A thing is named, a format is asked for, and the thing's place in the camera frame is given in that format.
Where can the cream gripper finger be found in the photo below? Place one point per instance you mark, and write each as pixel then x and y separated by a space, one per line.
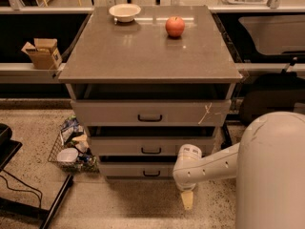
pixel 187 199

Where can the grey bottom drawer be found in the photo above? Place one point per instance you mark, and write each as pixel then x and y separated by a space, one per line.
pixel 136 166

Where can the grey drawer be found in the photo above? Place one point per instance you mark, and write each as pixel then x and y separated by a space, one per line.
pixel 148 141
pixel 136 166
pixel 152 105

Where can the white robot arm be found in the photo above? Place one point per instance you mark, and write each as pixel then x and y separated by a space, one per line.
pixel 269 167

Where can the grey middle drawer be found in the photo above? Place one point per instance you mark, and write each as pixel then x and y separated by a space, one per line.
pixel 148 141

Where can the grey drawer cabinet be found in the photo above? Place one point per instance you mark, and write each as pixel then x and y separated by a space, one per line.
pixel 141 52

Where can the grey top drawer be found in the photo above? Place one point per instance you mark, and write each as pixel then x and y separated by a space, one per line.
pixel 152 105

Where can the open cardboard box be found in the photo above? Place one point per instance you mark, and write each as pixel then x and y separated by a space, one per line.
pixel 43 54

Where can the white plastic container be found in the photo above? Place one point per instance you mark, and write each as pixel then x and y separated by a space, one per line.
pixel 67 155

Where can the black office chair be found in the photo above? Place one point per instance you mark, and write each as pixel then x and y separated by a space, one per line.
pixel 269 92

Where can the snack bag in basket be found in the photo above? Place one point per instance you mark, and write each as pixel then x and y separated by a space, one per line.
pixel 70 129

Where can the red apple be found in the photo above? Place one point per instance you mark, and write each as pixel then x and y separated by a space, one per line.
pixel 175 26

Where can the white bowl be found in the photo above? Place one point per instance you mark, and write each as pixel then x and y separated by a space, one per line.
pixel 124 13

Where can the wire basket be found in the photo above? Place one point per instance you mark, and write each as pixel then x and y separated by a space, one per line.
pixel 85 163

